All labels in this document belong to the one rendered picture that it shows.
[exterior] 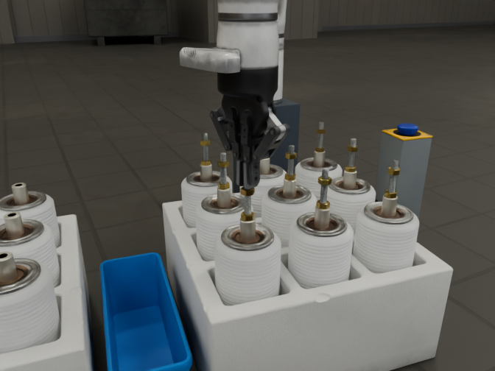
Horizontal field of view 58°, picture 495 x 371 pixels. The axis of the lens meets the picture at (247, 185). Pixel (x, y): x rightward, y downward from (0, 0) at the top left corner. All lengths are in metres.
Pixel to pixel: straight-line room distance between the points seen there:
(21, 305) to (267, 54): 0.41
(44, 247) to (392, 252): 0.51
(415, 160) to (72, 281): 0.66
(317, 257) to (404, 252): 0.15
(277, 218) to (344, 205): 0.12
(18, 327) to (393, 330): 0.53
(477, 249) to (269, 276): 0.71
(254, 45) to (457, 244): 0.86
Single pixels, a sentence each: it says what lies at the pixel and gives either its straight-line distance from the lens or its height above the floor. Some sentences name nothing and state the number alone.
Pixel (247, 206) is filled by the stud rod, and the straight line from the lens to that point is 0.62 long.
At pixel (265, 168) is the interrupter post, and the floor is 0.26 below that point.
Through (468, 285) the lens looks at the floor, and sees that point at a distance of 1.09.
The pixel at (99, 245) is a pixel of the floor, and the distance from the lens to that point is 1.18.
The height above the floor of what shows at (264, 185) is 0.24.
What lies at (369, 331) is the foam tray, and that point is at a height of 0.10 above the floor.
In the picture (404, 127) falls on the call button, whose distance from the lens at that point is 0.95.
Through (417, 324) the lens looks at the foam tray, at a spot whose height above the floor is 0.09.
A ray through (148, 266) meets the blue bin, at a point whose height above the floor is 0.09.
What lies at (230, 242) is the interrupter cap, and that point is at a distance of 0.63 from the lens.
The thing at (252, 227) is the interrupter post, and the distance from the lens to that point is 0.63.
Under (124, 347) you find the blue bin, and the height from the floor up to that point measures 0.00.
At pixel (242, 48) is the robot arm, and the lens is 0.53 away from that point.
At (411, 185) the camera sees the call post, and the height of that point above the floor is 0.21.
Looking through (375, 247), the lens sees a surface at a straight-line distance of 0.72.
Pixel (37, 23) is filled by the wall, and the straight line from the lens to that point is 7.17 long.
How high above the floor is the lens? 0.57
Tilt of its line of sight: 23 degrees down
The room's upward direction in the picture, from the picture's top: straight up
